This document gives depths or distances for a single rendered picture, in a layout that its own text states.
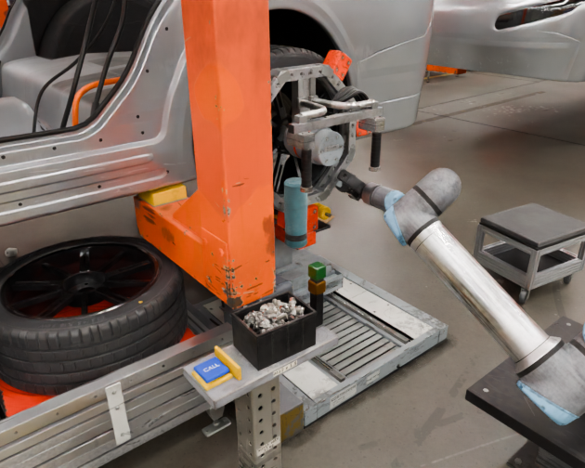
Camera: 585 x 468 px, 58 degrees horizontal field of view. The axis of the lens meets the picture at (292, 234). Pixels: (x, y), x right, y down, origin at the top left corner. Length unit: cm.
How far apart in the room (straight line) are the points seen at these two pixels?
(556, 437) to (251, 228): 100
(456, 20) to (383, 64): 193
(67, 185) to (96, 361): 55
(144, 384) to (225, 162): 70
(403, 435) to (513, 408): 43
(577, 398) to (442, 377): 78
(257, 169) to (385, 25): 121
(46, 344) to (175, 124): 81
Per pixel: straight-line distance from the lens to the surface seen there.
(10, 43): 350
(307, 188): 180
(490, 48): 425
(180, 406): 178
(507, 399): 171
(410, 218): 156
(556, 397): 151
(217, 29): 132
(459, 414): 207
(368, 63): 242
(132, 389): 165
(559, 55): 425
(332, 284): 245
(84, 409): 163
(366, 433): 194
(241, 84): 137
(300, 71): 197
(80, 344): 166
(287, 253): 236
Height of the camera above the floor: 140
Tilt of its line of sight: 26 degrees down
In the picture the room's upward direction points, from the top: straight up
